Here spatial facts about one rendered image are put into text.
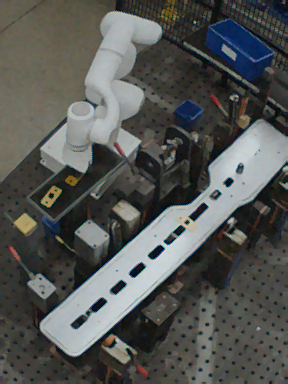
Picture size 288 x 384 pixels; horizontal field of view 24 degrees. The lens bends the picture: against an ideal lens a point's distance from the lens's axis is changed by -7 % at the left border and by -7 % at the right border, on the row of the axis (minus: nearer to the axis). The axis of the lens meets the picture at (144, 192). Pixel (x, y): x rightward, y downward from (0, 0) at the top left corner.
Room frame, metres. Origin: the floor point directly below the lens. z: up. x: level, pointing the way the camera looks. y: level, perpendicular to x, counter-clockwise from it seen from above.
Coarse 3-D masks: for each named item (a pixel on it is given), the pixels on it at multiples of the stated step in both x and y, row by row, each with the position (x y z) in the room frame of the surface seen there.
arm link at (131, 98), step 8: (112, 88) 1.91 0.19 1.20; (120, 88) 1.92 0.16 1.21; (128, 88) 1.93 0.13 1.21; (136, 88) 1.94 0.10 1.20; (120, 96) 1.89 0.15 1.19; (128, 96) 1.89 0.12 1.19; (136, 96) 1.90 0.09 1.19; (104, 104) 1.88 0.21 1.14; (120, 104) 1.87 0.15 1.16; (128, 104) 1.87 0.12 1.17; (136, 104) 1.88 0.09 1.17; (96, 112) 1.93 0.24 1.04; (104, 112) 1.92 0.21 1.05; (128, 112) 1.87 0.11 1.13; (136, 112) 1.88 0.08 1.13; (120, 120) 1.87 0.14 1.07
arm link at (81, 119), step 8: (72, 104) 1.52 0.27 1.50; (80, 104) 1.52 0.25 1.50; (88, 104) 1.53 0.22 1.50; (72, 112) 1.48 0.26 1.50; (80, 112) 1.49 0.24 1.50; (88, 112) 1.50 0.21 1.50; (72, 120) 1.46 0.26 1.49; (80, 120) 1.46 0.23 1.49; (88, 120) 1.47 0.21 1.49; (72, 128) 1.46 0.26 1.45; (80, 128) 1.46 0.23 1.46; (88, 128) 1.47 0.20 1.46; (72, 136) 1.46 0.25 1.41; (80, 136) 1.46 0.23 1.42; (88, 136) 1.45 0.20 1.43; (72, 144) 1.46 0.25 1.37; (80, 144) 1.46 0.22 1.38
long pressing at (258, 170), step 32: (256, 128) 2.05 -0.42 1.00; (224, 160) 1.83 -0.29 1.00; (256, 160) 1.87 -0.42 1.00; (224, 192) 1.67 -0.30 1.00; (256, 192) 1.71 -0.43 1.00; (160, 224) 1.48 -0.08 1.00; (128, 256) 1.32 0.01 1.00; (160, 256) 1.35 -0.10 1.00; (96, 288) 1.17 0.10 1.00; (128, 288) 1.19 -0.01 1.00; (64, 320) 1.01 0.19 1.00; (96, 320) 1.04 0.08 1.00
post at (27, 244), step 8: (16, 232) 1.25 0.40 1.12; (32, 232) 1.25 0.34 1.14; (16, 240) 1.25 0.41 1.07; (24, 240) 1.22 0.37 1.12; (32, 240) 1.25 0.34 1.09; (24, 248) 1.23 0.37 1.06; (32, 248) 1.25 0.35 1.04; (24, 256) 1.24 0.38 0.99; (32, 256) 1.25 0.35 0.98; (24, 264) 1.24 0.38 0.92; (32, 264) 1.25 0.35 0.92; (24, 272) 1.24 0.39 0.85; (32, 272) 1.25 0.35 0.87; (24, 280) 1.25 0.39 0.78; (24, 288) 1.25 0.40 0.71
